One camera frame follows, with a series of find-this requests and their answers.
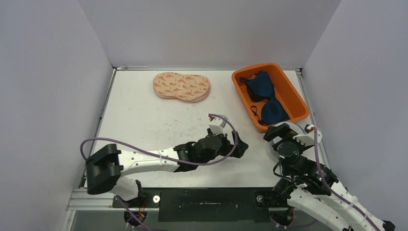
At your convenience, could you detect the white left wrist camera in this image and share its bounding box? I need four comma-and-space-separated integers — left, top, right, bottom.
208, 115, 228, 135

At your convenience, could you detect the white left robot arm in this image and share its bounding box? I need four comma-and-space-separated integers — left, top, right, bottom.
85, 132, 249, 207

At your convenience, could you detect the pink carrot-print laundry bag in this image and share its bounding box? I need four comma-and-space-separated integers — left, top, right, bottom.
153, 72, 211, 103

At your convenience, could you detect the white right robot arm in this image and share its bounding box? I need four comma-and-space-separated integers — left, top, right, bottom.
263, 122, 395, 231

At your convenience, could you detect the orange plastic bin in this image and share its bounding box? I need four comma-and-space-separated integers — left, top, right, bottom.
231, 63, 309, 133

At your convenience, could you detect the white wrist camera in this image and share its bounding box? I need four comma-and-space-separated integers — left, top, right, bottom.
293, 125, 323, 146
208, 115, 228, 135

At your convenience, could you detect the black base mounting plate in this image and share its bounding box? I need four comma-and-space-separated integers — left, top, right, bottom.
125, 187, 293, 224

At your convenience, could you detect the white mesh cylindrical laundry bag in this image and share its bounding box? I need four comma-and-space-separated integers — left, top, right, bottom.
265, 122, 304, 162

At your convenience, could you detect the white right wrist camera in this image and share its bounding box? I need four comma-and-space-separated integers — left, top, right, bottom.
293, 125, 323, 146

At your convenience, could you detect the navy blue bra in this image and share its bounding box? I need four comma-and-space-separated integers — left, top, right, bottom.
239, 71, 290, 126

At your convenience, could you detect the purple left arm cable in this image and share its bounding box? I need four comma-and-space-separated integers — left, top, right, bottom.
79, 114, 239, 167

